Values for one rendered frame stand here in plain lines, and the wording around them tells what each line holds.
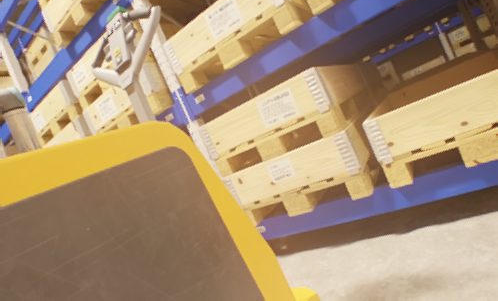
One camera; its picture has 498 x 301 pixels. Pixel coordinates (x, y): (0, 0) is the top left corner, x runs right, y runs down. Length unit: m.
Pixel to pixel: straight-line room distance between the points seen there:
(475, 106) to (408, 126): 0.27
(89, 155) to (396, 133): 1.28
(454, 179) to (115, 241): 1.44
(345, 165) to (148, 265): 1.21
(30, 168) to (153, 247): 0.20
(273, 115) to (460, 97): 0.84
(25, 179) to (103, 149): 0.11
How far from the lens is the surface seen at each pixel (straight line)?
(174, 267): 0.52
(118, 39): 1.20
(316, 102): 1.52
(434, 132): 1.49
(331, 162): 1.57
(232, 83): 1.79
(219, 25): 1.76
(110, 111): 2.45
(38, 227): 0.43
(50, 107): 3.17
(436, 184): 1.63
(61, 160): 0.46
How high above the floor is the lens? 0.79
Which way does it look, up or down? 1 degrees down
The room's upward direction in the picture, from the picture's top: 25 degrees counter-clockwise
